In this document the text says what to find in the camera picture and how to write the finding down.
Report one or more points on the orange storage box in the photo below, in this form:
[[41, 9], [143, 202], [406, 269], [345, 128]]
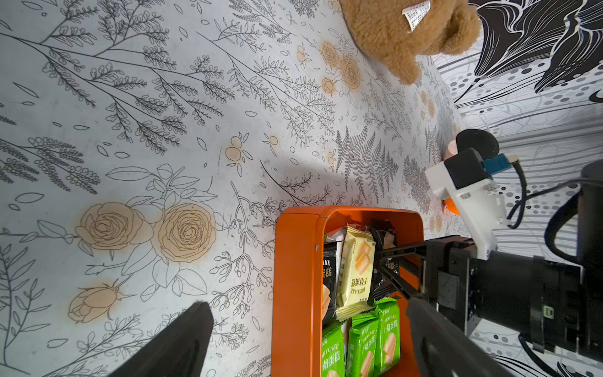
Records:
[[298, 269]]

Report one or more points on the yellow cookie packet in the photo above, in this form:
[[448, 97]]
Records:
[[356, 273]]

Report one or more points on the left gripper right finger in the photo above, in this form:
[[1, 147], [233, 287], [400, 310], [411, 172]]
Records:
[[441, 349]]

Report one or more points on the black cookie packet left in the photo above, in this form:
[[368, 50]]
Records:
[[330, 284]]

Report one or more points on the brown teddy bear plush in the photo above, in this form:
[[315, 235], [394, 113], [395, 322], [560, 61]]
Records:
[[396, 32]]

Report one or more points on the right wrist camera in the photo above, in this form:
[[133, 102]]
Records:
[[482, 208]]

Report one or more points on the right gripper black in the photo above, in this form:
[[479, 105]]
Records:
[[438, 271]]

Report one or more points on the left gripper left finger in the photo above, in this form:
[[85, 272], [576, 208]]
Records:
[[179, 350]]

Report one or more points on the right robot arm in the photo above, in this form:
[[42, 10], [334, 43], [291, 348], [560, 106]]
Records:
[[551, 304]]

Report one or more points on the green cookie packet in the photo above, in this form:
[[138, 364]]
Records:
[[333, 351], [361, 346], [387, 349]]

